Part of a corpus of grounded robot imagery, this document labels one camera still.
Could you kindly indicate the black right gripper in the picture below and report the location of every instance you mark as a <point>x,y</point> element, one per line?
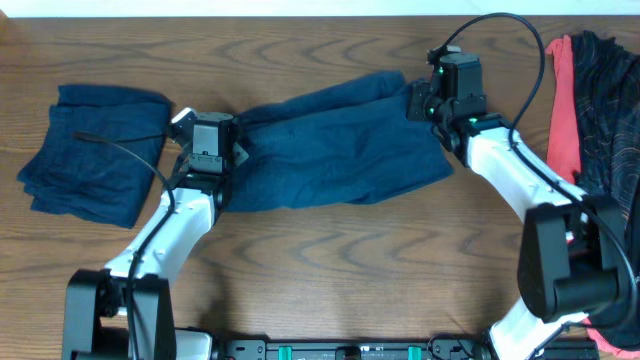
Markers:
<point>417,91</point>

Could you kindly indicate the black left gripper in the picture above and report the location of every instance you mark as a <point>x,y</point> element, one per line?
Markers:
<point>238,154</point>

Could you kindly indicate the dark blue denim shorts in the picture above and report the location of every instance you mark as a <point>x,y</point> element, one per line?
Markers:
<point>349,143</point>

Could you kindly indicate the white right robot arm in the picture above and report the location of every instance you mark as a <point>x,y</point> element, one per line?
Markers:
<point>573,268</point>

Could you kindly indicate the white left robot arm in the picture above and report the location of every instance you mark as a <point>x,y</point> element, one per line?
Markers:
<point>124,311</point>

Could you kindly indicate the red cloth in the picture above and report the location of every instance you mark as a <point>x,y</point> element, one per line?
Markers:
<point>563,153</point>

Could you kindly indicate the folded dark blue garment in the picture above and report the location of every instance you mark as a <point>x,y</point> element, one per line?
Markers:
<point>92,163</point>

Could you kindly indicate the black patterned garment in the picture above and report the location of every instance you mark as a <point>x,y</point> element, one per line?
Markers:
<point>606,90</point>

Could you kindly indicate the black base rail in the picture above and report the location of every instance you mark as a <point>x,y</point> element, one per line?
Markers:
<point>350,350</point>

